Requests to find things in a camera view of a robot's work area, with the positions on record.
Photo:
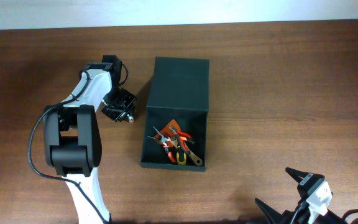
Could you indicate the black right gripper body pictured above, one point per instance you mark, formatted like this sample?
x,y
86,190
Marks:
x,y
302,217

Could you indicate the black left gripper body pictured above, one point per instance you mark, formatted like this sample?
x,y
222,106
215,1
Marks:
x,y
119,103

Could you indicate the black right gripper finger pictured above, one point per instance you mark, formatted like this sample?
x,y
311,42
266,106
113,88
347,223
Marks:
x,y
272,216
297,175

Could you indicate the orange socket bit rail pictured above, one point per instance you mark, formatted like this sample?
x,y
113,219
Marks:
x,y
130,119

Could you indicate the orange scraper with tan handle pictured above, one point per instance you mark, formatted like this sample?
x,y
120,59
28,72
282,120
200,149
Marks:
x,y
174,142

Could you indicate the black box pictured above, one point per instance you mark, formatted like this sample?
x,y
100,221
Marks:
x,y
179,91

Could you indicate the small red cutting pliers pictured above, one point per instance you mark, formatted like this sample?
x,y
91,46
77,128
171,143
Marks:
x,y
182,138

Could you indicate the yellow black ratchet screwdriver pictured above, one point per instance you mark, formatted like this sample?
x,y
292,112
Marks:
x,y
181,155

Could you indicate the orange black needle-nose pliers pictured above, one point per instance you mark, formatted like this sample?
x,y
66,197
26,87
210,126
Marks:
x,y
163,141

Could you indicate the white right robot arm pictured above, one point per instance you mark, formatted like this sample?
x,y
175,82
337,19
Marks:
x,y
350,216

